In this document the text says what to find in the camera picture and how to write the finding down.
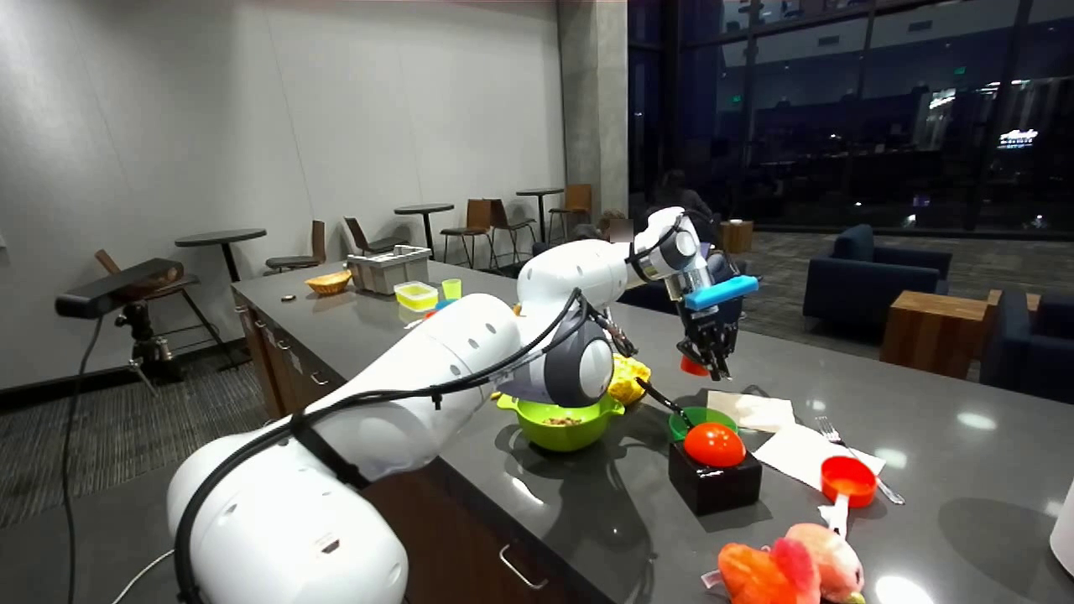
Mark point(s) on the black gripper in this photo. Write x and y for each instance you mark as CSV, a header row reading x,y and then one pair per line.
x,y
714,322

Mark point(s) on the red orange toy tomato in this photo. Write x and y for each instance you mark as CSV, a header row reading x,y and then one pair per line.
x,y
714,444

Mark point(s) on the brown counter cabinet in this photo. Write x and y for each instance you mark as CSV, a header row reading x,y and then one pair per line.
x,y
470,547

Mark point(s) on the black stereo camera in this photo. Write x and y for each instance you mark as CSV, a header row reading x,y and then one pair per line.
x,y
118,285

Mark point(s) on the black camera tripod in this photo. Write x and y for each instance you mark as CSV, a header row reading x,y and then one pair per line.
x,y
147,341

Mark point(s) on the green plastic bowl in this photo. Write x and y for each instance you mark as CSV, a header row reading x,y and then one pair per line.
x,y
566,429

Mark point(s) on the black box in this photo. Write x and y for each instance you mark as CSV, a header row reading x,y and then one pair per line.
x,y
714,484

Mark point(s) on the yellow plastic container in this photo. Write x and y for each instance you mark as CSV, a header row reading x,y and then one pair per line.
x,y
415,293

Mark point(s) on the seated person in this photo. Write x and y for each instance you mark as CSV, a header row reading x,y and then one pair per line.
x,y
613,227

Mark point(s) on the orange pink plush toy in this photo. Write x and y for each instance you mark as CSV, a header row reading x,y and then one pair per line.
x,y
775,573

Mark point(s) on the metal tray container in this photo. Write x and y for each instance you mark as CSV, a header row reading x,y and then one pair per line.
x,y
387,270

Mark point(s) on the wooden cafe chair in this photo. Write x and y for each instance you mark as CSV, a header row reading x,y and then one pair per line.
x,y
373,239
474,219
294,259
575,199

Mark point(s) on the wooden crate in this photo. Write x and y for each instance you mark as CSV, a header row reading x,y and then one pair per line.
x,y
741,235

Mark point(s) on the dark blue armchair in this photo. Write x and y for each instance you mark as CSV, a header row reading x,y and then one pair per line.
x,y
867,280
1035,341

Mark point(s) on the white paper sheet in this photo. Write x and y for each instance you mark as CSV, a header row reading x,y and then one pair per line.
x,y
756,409
800,447

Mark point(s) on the wooden side table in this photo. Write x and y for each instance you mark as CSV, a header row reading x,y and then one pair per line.
x,y
933,331

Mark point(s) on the yellow floppy toy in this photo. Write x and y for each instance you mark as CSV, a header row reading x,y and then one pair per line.
x,y
629,383

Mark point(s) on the round dark cafe table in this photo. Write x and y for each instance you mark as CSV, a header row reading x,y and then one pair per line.
x,y
423,208
220,235
539,191

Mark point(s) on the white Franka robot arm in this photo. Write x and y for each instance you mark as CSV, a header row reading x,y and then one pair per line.
x,y
290,515

